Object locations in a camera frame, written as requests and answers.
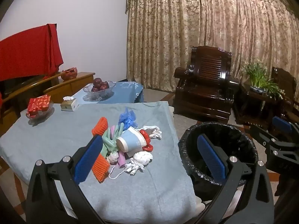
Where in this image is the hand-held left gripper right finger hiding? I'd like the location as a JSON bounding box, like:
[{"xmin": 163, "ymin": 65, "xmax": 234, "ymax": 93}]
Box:
[{"xmin": 196, "ymin": 134, "xmax": 275, "ymax": 224}]

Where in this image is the blue plastic bag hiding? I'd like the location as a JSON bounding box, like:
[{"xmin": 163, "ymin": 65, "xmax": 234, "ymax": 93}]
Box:
[
  {"xmin": 118, "ymin": 107, "xmax": 139, "ymax": 131},
  {"xmin": 71, "ymin": 82, "xmax": 144, "ymax": 104}
]

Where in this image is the red patterned packet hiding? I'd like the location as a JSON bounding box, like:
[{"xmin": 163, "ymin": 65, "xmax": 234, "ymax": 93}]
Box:
[{"xmin": 27, "ymin": 95, "xmax": 51, "ymax": 117}]

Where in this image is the black television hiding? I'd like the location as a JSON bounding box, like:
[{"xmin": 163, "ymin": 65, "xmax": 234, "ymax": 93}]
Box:
[{"xmin": 0, "ymin": 73, "xmax": 47, "ymax": 98}]

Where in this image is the light blue paper cup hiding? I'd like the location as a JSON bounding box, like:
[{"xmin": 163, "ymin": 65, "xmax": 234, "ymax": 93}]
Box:
[{"xmin": 116, "ymin": 127, "xmax": 150, "ymax": 157}]

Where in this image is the beige patterned curtain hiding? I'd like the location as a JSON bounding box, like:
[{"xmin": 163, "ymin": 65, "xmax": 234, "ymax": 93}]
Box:
[{"xmin": 126, "ymin": 0, "xmax": 299, "ymax": 109}]

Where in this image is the blue and white plant pot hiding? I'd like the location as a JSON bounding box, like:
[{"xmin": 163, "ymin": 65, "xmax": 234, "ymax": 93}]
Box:
[{"xmin": 250, "ymin": 86, "xmax": 268, "ymax": 94}]

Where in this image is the grey-blue table blanket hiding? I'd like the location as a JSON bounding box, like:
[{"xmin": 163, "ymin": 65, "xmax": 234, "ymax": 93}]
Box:
[{"xmin": 0, "ymin": 101, "xmax": 206, "ymax": 224}]

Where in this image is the trash bin with black liner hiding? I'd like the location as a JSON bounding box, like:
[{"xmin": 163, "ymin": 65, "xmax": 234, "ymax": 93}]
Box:
[{"xmin": 178, "ymin": 121, "xmax": 258, "ymax": 202}]

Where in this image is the tissue box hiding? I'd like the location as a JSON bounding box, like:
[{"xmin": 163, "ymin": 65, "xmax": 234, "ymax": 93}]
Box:
[{"xmin": 61, "ymin": 96, "xmax": 77, "ymax": 111}]

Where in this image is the dark wooden armchair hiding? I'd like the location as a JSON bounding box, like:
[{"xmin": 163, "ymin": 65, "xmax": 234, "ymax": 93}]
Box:
[
  {"xmin": 174, "ymin": 46, "xmax": 240, "ymax": 123},
  {"xmin": 271, "ymin": 66, "xmax": 299, "ymax": 131}
]

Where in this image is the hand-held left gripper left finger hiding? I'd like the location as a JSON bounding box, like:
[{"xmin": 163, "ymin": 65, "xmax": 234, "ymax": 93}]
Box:
[{"xmin": 24, "ymin": 135, "xmax": 106, "ymax": 224}]

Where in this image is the large white tissue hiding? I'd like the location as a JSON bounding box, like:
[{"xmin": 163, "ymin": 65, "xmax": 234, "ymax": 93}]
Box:
[{"xmin": 125, "ymin": 151, "xmax": 153, "ymax": 175}]

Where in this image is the green rubber glove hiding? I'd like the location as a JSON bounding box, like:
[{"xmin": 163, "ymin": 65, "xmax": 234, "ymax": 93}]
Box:
[{"xmin": 99, "ymin": 122, "xmax": 124, "ymax": 159}]

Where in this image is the glass dish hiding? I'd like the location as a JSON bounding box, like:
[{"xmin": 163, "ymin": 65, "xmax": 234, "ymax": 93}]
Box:
[{"xmin": 25, "ymin": 104, "xmax": 55, "ymax": 122}]

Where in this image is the white string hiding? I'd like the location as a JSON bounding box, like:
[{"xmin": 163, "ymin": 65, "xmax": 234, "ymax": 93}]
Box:
[{"xmin": 109, "ymin": 167, "xmax": 125, "ymax": 180}]

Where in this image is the red decorative item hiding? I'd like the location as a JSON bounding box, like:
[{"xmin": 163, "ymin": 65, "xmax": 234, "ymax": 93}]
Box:
[{"xmin": 59, "ymin": 67, "xmax": 78, "ymax": 80}]

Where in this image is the wooden cabinet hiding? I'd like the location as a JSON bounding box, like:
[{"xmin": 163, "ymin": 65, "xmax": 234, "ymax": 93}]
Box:
[{"xmin": 43, "ymin": 72, "xmax": 96, "ymax": 103}]

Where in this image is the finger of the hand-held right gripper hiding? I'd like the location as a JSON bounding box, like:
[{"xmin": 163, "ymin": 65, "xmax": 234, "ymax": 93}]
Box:
[
  {"xmin": 249, "ymin": 124, "xmax": 299, "ymax": 148},
  {"xmin": 272, "ymin": 116, "xmax": 299, "ymax": 138}
]

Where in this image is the glass fruit bowl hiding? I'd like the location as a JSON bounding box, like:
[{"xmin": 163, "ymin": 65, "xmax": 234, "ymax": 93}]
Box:
[{"xmin": 83, "ymin": 80, "xmax": 116, "ymax": 102}]

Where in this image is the dark wooden side table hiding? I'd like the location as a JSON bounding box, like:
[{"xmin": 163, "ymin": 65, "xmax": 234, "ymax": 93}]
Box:
[{"xmin": 234, "ymin": 84, "xmax": 290, "ymax": 131}]

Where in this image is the green potted plant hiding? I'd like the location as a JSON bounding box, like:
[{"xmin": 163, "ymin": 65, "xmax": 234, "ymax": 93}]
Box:
[{"xmin": 242, "ymin": 59, "xmax": 285, "ymax": 98}]

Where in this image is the red plastic wrapper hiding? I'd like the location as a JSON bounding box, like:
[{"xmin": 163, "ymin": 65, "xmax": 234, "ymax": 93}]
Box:
[{"xmin": 140, "ymin": 129, "xmax": 154, "ymax": 153}]

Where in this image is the small crumpled white tissue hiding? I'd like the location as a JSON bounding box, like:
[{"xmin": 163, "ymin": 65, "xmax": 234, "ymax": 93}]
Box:
[{"xmin": 107, "ymin": 153, "xmax": 119, "ymax": 165}]

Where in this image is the red cloth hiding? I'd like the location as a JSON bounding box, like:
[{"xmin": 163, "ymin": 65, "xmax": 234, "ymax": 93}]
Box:
[{"xmin": 0, "ymin": 23, "xmax": 64, "ymax": 82}]

